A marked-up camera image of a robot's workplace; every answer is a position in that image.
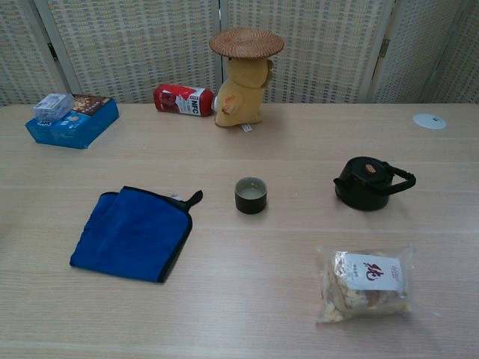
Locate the woven folding screen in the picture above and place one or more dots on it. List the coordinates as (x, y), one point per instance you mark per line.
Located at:
(131, 48)

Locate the round woven rattan mat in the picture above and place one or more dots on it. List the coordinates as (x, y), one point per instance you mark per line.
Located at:
(246, 43)

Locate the clear snack bag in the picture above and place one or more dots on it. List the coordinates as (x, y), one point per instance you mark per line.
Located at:
(366, 295)

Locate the black teapot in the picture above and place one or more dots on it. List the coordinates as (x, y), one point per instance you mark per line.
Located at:
(363, 190)

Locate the red juice bottle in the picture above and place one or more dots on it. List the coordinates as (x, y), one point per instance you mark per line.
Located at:
(179, 101)

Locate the blue cookie box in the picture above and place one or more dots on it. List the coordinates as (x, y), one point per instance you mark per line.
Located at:
(78, 131)

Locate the dark ceramic cup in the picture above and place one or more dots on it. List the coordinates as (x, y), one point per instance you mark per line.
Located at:
(250, 203)

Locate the blue microfiber cloth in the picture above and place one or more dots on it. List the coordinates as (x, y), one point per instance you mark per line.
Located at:
(131, 235)

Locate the small clear plastic box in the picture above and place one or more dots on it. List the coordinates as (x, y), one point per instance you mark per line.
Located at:
(52, 106)

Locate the yellow plush toy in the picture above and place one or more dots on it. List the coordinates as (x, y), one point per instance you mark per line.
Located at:
(239, 97)

